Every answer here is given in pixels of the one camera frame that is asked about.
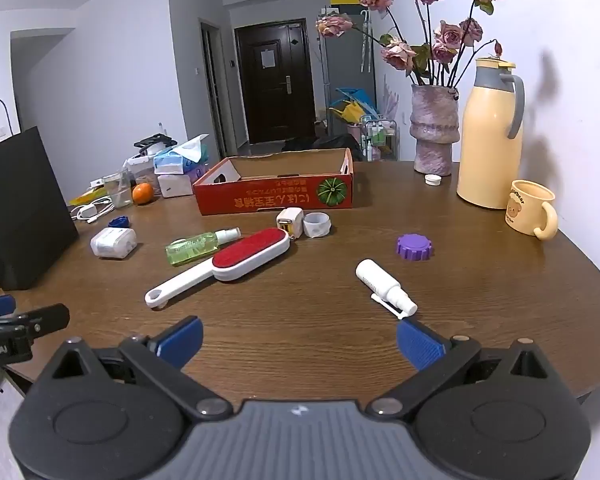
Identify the clear plastic food container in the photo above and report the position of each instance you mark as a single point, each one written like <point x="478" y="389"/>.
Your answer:
<point x="139" y="170"/>

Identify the yellow thermos jug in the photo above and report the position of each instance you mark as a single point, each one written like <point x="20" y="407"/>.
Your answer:
<point x="485" y="150"/>

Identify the orange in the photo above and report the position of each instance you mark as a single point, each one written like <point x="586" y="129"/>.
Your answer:
<point x="142" y="194"/>

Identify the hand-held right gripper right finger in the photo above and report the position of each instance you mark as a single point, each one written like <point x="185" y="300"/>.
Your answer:
<point x="420" y="347"/>

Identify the black paper bag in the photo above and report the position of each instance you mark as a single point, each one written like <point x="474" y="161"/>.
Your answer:
<point x="25" y="210"/>

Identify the yellow snack packet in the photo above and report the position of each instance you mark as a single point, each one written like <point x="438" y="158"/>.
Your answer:
<point x="87" y="196"/>

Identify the pink ceramic vase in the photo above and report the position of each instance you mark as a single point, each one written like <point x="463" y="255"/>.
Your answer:
<point x="434" y="130"/>

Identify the white paper notice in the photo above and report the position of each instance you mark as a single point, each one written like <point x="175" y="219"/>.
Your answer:
<point x="267" y="58"/>

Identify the small white bottle cap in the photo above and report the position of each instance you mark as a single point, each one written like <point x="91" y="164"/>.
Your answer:
<point x="432" y="180"/>

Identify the yellow box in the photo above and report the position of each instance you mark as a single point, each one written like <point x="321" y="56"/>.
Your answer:
<point x="345" y="0"/>

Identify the blue tissue pack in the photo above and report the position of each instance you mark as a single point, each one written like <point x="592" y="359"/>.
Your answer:
<point x="177" y="160"/>

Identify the purple tissue pack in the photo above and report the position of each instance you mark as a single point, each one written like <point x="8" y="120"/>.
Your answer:
<point x="175" y="185"/>

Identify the black folding stand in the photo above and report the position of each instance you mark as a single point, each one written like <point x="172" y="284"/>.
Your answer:
<point x="152" y="141"/>

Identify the red cardboard box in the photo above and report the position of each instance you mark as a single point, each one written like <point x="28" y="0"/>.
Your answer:
<point x="270" y="197"/>

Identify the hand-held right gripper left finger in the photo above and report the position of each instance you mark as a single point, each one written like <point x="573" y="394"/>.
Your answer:
<point x="182" y="340"/>

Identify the yellow bear mug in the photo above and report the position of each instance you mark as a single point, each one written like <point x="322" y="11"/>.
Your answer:
<point x="525" y="207"/>

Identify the small white cube container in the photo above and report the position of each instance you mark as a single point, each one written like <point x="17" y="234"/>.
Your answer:
<point x="286" y="221"/>

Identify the purple ridged lid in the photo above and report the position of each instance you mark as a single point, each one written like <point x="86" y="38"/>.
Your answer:
<point x="414" y="246"/>

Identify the hanging folded umbrellas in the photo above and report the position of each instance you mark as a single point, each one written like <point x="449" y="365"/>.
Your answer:
<point x="365" y="40"/>

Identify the dark brown door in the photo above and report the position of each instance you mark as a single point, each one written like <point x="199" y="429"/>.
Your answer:
<point x="275" y="100"/>

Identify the white red lint brush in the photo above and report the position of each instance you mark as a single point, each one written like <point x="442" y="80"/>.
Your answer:
<point x="250" y="255"/>

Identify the trolley cart with bottles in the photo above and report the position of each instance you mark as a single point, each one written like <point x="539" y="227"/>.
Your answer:
<point x="377" y="140"/>

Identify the clear glass cup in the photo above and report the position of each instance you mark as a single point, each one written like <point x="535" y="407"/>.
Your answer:
<point x="117" y="192"/>

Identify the blue and yellow bags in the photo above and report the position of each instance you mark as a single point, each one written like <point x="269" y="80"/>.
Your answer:
<point x="352" y="105"/>

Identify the dried pink roses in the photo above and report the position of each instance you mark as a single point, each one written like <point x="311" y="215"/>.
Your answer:
<point x="450" y="35"/>

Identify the grey fridge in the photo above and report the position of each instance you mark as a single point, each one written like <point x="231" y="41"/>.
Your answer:
<point x="345" y="60"/>

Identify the green spray bottle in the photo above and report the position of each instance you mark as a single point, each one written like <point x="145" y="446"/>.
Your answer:
<point x="190" y="250"/>

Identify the white spray bottle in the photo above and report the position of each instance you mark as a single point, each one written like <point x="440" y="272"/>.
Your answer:
<point x="375" y="277"/>

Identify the translucent plastic jug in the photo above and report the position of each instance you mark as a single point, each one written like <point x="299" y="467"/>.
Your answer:
<point x="110" y="244"/>

